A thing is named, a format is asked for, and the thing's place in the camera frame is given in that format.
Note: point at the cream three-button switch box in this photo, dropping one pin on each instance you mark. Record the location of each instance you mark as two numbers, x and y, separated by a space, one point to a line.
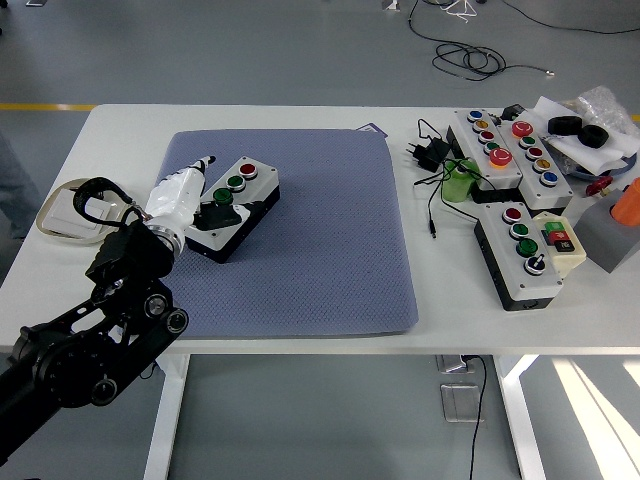
572 257

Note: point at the grey four-button control box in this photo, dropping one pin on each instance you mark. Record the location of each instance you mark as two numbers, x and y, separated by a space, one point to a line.
257 187
537 285

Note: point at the blue-rimmed plate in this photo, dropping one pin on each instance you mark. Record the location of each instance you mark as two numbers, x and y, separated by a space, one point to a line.
630 164

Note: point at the grey block box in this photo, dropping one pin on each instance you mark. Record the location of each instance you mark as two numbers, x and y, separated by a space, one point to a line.
600 240

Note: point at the green plastic bottle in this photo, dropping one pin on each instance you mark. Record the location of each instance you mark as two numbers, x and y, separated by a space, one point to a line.
455 187

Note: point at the clear bubble wrap bag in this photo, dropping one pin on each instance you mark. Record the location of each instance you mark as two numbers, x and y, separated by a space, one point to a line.
600 105

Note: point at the blue-grey textured mat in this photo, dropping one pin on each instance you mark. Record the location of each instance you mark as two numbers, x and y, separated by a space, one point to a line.
320 240

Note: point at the purple card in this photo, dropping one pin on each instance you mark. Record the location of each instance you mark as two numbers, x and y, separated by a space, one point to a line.
377 131

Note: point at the metal under-table bracket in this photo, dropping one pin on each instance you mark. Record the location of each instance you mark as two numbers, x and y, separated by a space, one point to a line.
450 364

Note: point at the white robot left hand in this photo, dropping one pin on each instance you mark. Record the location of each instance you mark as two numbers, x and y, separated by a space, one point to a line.
175 200

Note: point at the white foam sheet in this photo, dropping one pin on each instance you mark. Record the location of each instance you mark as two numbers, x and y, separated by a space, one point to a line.
600 157

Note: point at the red knob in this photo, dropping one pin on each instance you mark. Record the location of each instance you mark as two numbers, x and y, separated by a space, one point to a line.
597 187

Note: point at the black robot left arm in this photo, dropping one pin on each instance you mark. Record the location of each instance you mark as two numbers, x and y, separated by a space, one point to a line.
75 360

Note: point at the white wall switch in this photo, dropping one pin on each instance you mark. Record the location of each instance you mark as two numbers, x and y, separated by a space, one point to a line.
60 215

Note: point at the white table leg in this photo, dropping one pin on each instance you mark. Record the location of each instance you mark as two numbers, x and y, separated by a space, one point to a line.
520 425
165 425

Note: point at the grey five-button emergency-stop box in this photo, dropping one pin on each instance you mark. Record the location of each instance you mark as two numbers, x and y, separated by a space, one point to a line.
500 172
550 192

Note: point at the metal floor socket plate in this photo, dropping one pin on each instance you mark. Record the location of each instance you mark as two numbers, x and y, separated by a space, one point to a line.
457 402

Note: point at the orange cylinder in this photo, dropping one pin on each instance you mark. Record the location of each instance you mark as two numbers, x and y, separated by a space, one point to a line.
627 207

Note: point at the white oval dish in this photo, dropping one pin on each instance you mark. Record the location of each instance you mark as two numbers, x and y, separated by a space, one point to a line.
47 232

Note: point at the small black adapter block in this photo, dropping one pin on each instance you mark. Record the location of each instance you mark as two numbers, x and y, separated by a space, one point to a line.
512 111

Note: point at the metal stand foot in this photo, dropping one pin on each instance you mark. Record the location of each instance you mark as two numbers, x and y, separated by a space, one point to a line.
391 5

